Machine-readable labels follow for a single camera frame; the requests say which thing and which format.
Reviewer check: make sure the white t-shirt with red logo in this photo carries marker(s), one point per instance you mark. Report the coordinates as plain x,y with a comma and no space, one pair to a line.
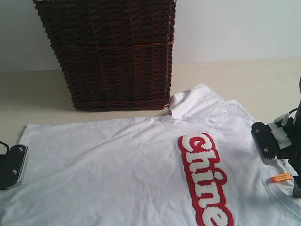
196,167

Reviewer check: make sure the dark brown wicker basket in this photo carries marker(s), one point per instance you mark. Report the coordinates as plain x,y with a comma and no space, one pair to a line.
114,54

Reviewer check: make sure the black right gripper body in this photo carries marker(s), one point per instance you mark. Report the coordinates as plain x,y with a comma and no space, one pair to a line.
293,131

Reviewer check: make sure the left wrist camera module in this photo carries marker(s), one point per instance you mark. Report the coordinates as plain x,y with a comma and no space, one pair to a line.
12,166

